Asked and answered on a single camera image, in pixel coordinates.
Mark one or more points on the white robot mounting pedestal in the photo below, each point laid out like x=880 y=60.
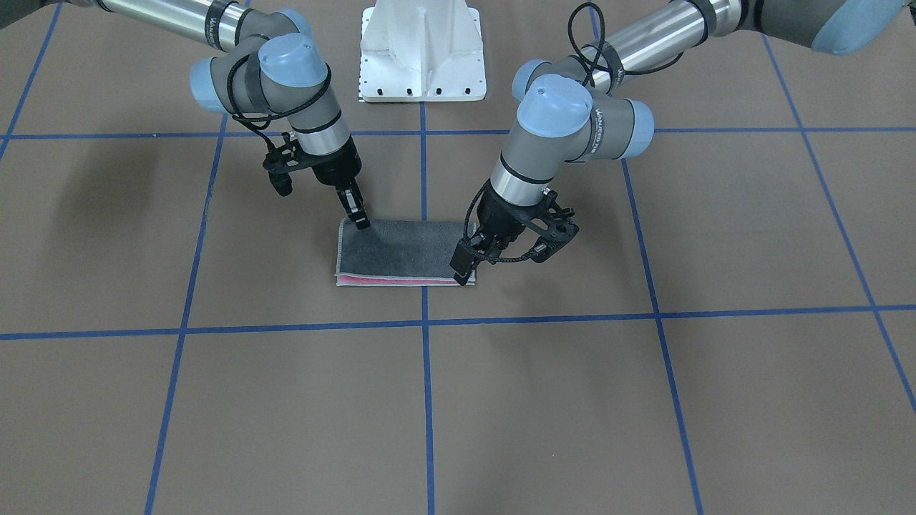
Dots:
x=421 y=51

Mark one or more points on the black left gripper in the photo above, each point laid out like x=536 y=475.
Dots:
x=495 y=215

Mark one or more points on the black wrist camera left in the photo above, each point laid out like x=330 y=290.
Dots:
x=553 y=225

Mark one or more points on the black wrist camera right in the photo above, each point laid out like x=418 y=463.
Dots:
x=281 y=161

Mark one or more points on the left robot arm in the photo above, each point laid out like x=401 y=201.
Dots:
x=567 y=113

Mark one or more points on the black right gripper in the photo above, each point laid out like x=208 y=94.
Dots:
x=335 y=171

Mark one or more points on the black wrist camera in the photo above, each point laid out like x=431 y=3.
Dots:
x=281 y=161
x=553 y=225

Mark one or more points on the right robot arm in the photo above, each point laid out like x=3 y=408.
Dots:
x=271 y=78

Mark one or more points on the pink and grey towel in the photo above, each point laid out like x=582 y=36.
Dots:
x=397 y=253

